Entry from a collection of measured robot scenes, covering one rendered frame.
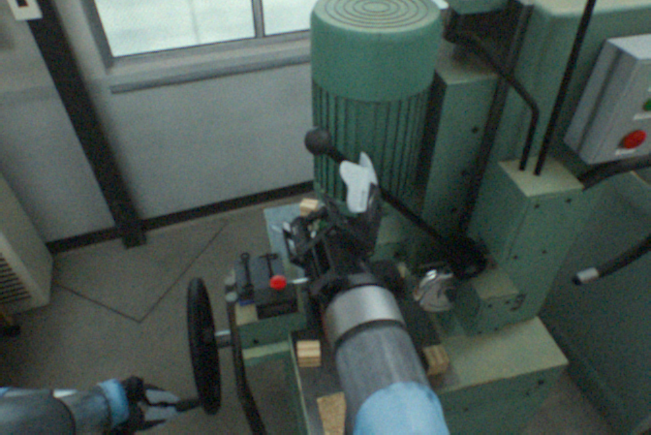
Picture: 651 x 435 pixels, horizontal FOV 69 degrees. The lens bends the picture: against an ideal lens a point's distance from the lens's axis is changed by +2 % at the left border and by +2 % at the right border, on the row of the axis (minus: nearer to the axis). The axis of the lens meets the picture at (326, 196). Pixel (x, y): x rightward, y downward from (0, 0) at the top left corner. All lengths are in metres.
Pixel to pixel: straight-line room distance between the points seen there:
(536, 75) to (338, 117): 0.26
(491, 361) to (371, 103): 0.68
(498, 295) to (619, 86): 0.37
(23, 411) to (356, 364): 0.34
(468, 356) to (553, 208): 0.47
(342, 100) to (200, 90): 1.50
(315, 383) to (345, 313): 0.48
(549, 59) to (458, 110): 0.13
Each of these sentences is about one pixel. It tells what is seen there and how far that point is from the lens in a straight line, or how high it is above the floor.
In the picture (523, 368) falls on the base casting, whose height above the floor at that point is 0.80.
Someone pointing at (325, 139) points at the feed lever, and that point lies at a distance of 0.55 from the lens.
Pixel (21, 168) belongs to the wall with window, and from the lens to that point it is 2.30.
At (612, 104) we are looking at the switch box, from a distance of 0.72.
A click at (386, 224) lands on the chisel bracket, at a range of 0.93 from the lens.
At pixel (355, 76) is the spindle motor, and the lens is 0.61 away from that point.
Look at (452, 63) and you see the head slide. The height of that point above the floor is 1.42.
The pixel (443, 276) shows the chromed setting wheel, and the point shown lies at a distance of 0.86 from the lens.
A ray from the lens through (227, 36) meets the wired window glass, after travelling 2.11.
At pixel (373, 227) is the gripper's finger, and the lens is 0.54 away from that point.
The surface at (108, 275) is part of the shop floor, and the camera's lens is 2.43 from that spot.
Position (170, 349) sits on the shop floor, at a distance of 2.09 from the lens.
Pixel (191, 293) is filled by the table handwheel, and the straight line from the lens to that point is 1.00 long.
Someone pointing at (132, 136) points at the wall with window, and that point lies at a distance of 2.19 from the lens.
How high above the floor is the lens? 1.73
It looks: 42 degrees down
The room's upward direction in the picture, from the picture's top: straight up
